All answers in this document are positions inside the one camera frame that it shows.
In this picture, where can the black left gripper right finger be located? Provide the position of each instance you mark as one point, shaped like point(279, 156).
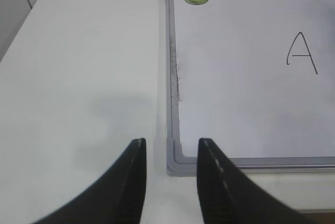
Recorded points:
point(226, 195)

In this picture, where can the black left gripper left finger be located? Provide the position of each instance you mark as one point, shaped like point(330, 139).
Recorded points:
point(116, 197)

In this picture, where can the white board with grey frame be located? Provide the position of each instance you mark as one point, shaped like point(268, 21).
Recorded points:
point(257, 77)

